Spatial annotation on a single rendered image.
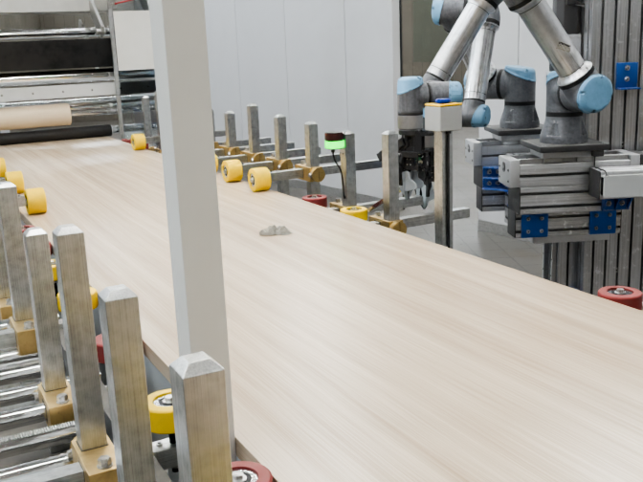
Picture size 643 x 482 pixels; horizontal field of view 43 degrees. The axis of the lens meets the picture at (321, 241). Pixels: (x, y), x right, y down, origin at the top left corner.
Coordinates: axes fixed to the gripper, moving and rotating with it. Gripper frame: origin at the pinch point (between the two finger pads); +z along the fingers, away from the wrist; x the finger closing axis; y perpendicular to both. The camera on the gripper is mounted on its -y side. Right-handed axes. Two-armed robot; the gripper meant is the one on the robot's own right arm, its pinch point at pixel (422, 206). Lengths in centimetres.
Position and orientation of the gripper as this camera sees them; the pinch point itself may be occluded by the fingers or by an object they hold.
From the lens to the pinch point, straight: 285.3
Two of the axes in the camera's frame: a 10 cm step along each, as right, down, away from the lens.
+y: 8.8, -1.6, 4.5
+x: -4.7, -1.9, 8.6
